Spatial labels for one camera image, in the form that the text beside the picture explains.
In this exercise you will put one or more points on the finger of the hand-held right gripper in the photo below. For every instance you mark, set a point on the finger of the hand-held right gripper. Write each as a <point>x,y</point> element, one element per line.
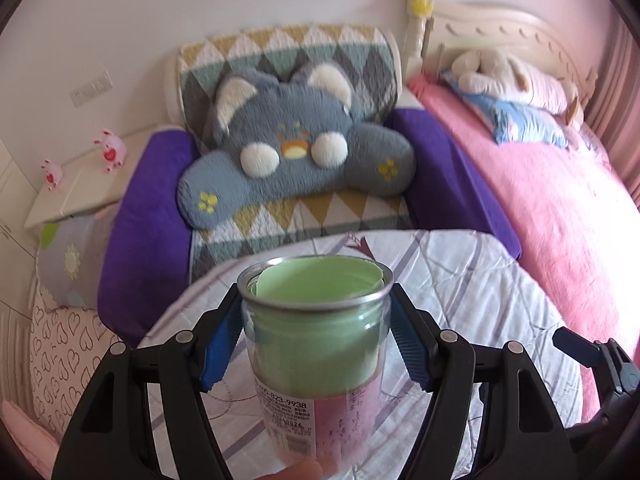
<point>575,346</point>

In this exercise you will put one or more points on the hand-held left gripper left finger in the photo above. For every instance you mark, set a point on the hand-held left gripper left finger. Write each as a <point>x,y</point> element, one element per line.
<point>220,342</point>

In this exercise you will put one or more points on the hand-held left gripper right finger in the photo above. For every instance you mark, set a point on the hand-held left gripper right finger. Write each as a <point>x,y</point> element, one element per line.
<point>407,342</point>

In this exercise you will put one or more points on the clear cup with green liner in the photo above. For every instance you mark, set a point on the clear cup with green liner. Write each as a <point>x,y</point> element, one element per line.
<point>312,330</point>

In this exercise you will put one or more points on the white striped quilt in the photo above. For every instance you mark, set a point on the white striped quilt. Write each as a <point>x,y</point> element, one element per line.
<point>475,285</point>

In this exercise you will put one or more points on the purple sofa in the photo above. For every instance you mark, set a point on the purple sofa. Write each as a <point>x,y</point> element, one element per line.
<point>145,240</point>

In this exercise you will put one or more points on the pink blanket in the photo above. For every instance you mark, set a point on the pink blanket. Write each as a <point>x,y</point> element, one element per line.
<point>550,200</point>

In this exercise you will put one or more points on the heart print sheet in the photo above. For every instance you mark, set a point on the heart print sheet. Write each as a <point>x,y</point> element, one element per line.
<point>65,345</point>

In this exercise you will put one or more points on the grey flower print pillow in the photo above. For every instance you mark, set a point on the grey flower print pillow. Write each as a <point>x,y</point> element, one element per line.
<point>75,260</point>

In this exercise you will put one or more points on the white nightstand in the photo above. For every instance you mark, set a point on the white nightstand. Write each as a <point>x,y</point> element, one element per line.
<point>95,180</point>

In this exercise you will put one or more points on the large pink pig toy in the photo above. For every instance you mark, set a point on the large pink pig toy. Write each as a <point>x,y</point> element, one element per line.
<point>111,152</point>

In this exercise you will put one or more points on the pink cloth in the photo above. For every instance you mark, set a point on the pink cloth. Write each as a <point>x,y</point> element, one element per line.
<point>25,445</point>

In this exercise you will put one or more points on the grey cat plush pillow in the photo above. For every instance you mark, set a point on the grey cat plush pillow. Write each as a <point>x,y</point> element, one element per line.
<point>300,125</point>

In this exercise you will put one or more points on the blue printed pillow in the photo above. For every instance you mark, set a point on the blue printed pillow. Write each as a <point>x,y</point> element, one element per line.
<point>520,120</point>

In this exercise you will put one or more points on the small pink pig toy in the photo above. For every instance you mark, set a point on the small pink pig toy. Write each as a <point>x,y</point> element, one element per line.
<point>52,176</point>

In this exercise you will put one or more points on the pink curtain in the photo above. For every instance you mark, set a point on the pink curtain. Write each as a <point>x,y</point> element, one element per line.
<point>622,85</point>

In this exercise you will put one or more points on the white plush dog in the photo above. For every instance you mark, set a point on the white plush dog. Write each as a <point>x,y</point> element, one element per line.
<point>520,77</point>

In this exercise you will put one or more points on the white bed headboard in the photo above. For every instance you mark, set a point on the white bed headboard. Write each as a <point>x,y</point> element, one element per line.
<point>505,25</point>

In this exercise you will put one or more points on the white wall switch panel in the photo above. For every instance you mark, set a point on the white wall switch panel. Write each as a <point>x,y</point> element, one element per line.
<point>91,89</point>

